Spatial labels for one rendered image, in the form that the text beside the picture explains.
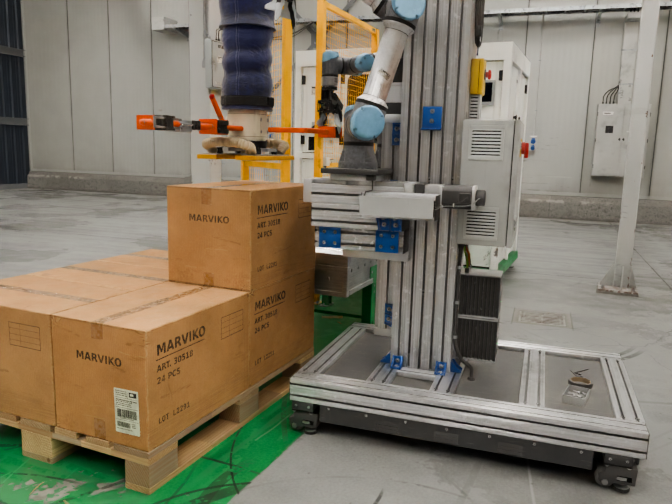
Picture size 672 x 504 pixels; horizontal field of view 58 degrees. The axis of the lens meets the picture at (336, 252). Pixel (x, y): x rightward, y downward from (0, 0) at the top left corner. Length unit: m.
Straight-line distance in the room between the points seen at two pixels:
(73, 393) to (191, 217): 0.80
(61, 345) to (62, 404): 0.21
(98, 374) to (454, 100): 1.59
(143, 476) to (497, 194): 1.56
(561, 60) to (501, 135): 9.37
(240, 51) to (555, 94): 9.35
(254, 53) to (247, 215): 0.69
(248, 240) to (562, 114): 9.60
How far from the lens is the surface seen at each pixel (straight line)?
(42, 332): 2.28
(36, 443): 2.47
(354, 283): 3.03
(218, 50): 4.15
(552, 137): 11.56
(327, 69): 2.83
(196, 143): 4.18
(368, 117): 2.15
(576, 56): 11.69
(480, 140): 2.34
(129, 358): 2.03
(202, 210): 2.50
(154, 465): 2.15
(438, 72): 2.43
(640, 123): 5.48
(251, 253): 2.40
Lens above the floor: 1.11
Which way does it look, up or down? 10 degrees down
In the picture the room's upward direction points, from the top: 2 degrees clockwise
